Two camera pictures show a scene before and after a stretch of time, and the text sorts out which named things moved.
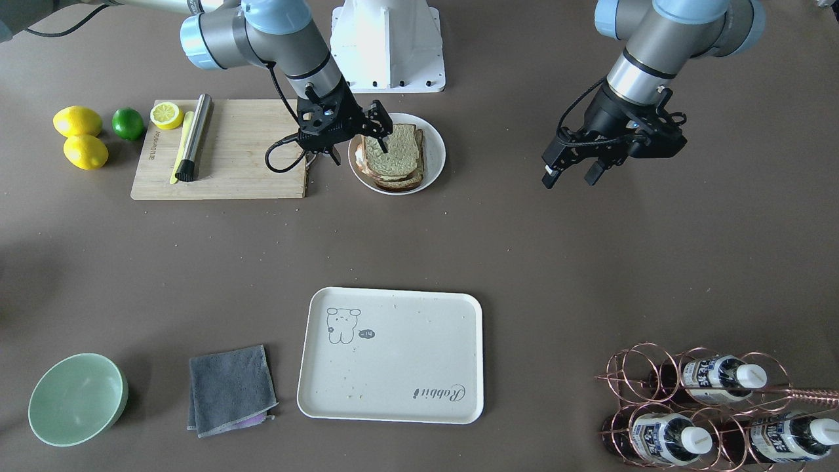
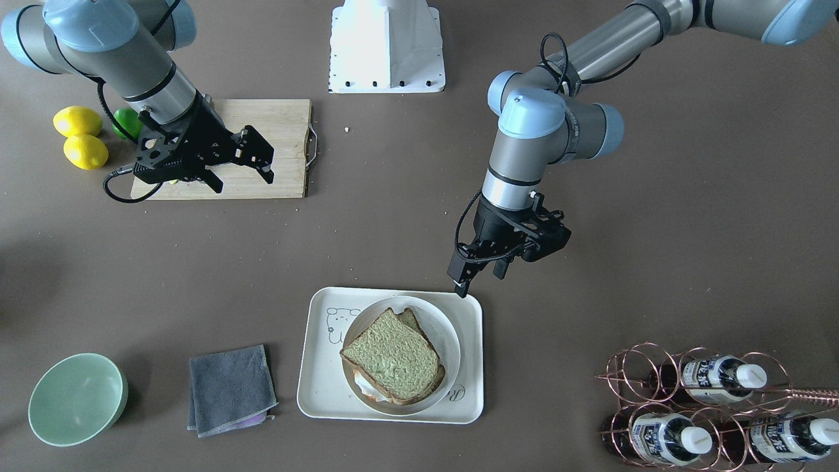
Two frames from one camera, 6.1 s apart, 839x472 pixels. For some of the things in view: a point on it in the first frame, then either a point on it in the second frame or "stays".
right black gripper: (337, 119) -> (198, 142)
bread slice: (402, 146) -> (393, 358)
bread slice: (400, 183) -> (408, 314)
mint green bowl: (77, 399) stays
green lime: (127, 123) stays
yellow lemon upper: (77, 120) stays
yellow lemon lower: (85, 152) stays
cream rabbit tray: (383, 355) stays
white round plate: (434, 155) -> (440, 335)
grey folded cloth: (230, 391) stays
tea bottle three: (781, 438) stays
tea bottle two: (654, 438) stays
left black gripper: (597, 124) -> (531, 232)
